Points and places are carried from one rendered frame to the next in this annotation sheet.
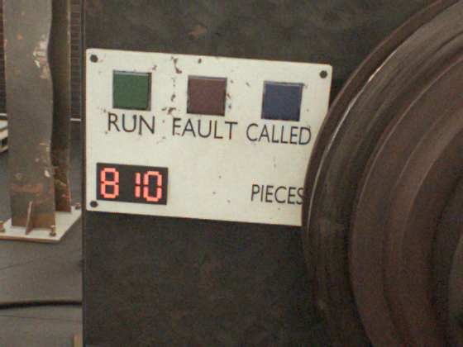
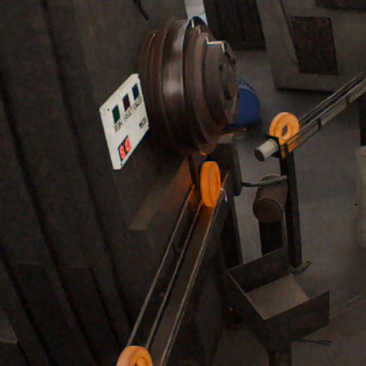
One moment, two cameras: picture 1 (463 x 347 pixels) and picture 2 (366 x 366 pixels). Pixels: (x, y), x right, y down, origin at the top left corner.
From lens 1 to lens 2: 1.55 m
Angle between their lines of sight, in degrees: 66
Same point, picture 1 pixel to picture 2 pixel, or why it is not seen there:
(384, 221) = (196, 100)
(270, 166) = (139, 114)
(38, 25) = not seen: outside the picture
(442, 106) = (193, 66)
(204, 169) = (131, 128)
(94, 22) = (97, 99)
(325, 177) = (184, 97)
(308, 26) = (126, 65)
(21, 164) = not seen: outside the picture
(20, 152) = not seen: outside the picture
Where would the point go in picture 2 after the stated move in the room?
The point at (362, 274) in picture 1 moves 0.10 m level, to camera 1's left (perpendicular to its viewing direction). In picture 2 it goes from (198, 116) to (190, 131)
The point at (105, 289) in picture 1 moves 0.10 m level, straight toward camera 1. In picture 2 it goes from (124, 200) to (159, 194)
